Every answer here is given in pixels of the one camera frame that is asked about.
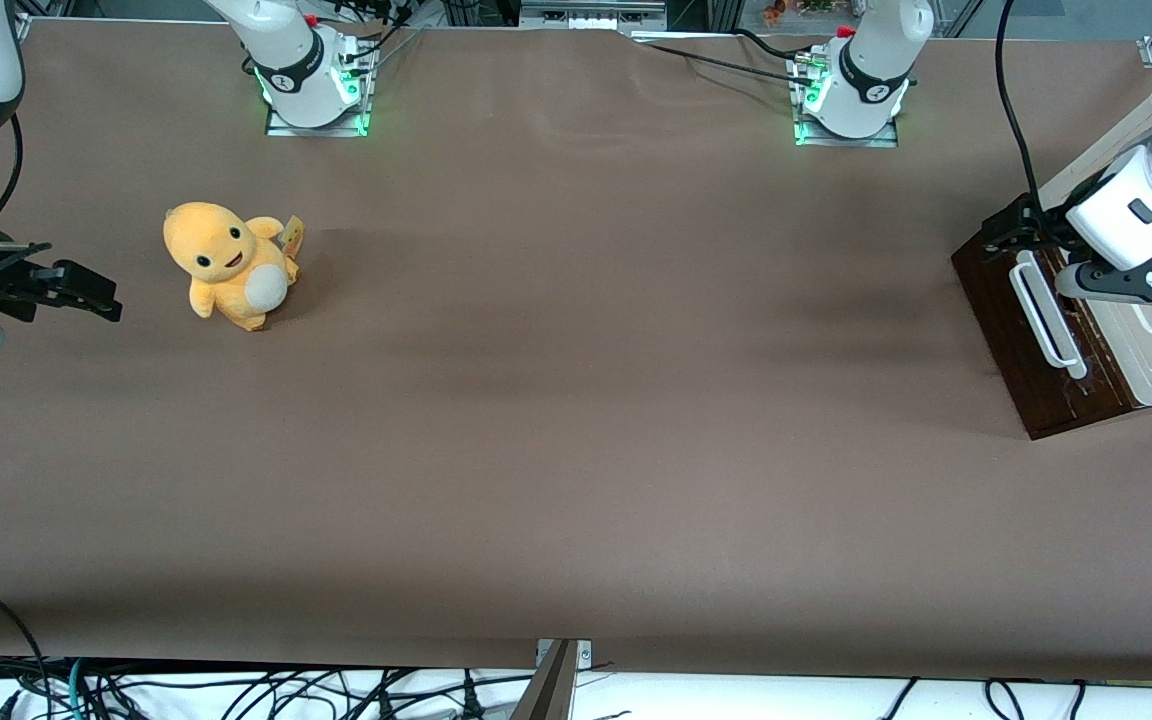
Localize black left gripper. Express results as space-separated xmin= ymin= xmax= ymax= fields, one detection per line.
xmin=982 ymin=196 xmax=1087 ymax=263

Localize white drawer handle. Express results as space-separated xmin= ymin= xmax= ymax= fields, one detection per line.
xmin=1009 ymin=250 xmax=1089 ymax=381

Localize dark wood drawer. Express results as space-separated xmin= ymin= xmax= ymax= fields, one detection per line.
xmin=996 ymin=245 xmax=1137 ymax=413

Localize orange plush toy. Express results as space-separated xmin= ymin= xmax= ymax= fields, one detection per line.
xmin=162 ymin=201 xmax=306 ymax=333

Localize table cover sheet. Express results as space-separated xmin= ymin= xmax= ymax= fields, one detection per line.
xmin=0 ymin=18 xmax=1152 ymax=683

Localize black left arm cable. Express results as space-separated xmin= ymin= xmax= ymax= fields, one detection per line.
xmin=993 ymin=0 xmax=1049 ymax=221

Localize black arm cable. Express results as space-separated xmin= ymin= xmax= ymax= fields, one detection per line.
xmin=993 ymin=0 xmax=1049 ymax=221
xmin=0 ymin=112 xmax=25 ymax=227

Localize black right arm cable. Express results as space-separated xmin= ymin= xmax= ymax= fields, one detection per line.
xmin=0 ymin=112 xmax=25 ymax=227

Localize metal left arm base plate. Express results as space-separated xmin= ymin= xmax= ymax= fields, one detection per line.
xmin=792 ymin=55 xmax=900 ymax=149

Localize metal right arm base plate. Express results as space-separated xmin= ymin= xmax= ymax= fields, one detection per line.
xmin=264 ymin=45 xmax=374 ymax=138

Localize short black base cable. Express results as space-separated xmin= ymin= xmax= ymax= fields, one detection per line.
xmin=731 ymin=27 xmax=817 ymax=64

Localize long black base cable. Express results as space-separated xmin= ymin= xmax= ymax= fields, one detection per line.
xmin=629 ymin=38 xmax=817 ymax=85

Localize teal cable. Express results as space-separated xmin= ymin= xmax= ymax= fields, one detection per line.
xmin=63 ymin=657 xmax=90 ymax=720

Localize black cable bundle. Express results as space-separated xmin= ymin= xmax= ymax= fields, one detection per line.
xmin=334 ymin=0 xmax=429 ymax=77

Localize grey equipment rail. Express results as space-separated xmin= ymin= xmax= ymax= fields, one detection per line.
xmin=519 ymin=0 xmax=669 ymax=31

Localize silver metal bracket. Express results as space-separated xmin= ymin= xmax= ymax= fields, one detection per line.
xmin=534 ymin=638 xmax=594 ymax=669

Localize dark metal post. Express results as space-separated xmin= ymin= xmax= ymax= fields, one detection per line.
xmin=508 ymin=640 xmax=579 ymax=720

